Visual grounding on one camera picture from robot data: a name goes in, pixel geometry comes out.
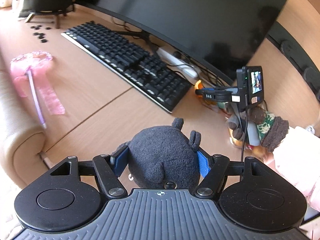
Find black curved monitor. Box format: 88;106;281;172
76;0;287;84

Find orange plastic cup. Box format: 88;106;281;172
194;80;203;89

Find white power strip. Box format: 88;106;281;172
157;47;199;80

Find black plant pot stand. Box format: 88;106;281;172
18;0;75;29

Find black plush toy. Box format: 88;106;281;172
120;118;201;191

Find right gloved hand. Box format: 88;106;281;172
226;106;289;152

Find black mechanical keyboard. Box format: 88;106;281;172
61;21;191;113

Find pink ribbon wand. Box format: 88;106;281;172
10;51;66;129

